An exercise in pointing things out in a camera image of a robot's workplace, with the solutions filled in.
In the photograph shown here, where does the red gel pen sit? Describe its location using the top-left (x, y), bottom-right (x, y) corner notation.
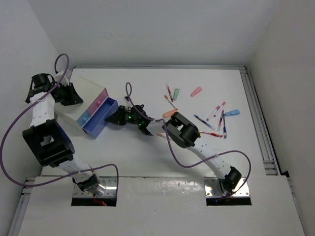
top-left (199, 131), bottom-right (223, 138)

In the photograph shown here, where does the pink drawer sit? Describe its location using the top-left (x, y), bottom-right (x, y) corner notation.
top-left (87, 88), bottom-right (109, 116)

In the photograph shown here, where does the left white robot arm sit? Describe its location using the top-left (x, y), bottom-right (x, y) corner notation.
top-left (22, 73), bottom-right (106, 196)

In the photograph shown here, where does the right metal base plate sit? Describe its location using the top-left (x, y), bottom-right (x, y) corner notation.
top-left (204, 177), bottom-right (250, 199)

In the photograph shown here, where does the pink capped pen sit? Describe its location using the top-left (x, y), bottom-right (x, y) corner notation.
top-left (213, 101), bottom-right (226, 117)
top-left (206, 106), bottom-right (220, 121)

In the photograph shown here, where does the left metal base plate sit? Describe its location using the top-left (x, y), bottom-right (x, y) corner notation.
top-left (73, 177), bottom-right (117, 198)

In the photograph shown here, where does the white pen orange cap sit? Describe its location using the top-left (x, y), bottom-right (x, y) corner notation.
top-left (157, 133), bottom-right (167, 139)

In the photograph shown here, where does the purple-blue drawer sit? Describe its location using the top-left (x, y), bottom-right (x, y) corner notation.
top-left (83, 97), bottom-right (119, 138)

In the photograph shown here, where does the dark blue pen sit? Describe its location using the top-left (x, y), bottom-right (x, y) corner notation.
top-left (223, 114), bottom-right (227, 139)

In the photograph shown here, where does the pink correction tape case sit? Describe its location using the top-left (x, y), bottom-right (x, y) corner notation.
top-left (190, 87), bottom-right (202, 97)

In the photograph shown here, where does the light blue small drawer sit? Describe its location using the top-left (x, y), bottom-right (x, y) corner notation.
top-left (76, 110), bottom-right (91, 127)

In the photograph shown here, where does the green correction tape case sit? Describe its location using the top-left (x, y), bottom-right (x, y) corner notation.
top-left (173, 88), bottom-right (180, 101)

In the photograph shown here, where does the orange capped marker pen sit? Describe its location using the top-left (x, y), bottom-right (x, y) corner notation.
top-left (164, 95), bottom-right (177, 109)

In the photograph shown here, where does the dark red pen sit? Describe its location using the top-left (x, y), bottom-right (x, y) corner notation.
top-left (217, 109), bottom-right (224, 131)

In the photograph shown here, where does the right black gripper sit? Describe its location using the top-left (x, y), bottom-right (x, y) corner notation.
top-left (107, 105), bottom-right (142, 125)

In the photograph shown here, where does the blue striped pen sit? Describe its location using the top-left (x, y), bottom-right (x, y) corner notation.
top-left (193, 114), bottom-right (216, 131)

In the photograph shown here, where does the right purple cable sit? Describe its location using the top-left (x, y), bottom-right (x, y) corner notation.
top-left (125, 82), bottom-right (252, 199)

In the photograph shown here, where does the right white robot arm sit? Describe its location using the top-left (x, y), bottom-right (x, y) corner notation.
top-left (105, 105), bottom-right (242, 195)

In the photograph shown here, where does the metal base plate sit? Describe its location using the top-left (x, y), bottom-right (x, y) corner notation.
top-left (204, 177), bottom-right (250, 199)
top-left (73, 177), bottom-right (117, 198)

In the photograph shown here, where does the blue correction tape case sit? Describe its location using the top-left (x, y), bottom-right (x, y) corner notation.
top-left (224, 110), bottom-right (240, 117)

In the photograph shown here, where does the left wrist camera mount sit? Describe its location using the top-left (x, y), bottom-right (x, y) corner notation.
top-left (55, 69), bottom-right (72, 85)

